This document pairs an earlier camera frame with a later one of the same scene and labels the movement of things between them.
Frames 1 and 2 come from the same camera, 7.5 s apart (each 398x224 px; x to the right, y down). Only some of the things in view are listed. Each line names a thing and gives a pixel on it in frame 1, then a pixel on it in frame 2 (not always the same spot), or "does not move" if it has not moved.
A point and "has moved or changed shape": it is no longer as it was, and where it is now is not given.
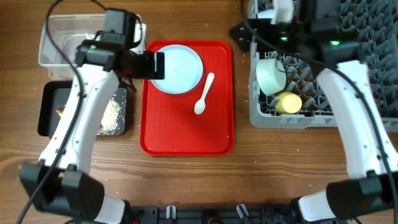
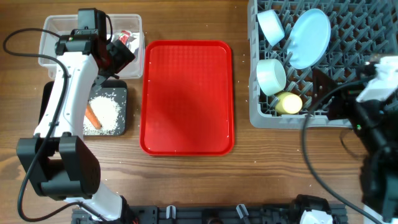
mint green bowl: [271, 75] does not move
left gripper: [147, 71] -> [122, 55]
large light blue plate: [183, 70] has moved or changed shape
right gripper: [249, 33] -> [346, 102]
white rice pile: [109, 122] does not move
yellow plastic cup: [288, 103] does not move
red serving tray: [170, 126] does not move
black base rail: [229, 214] does not move
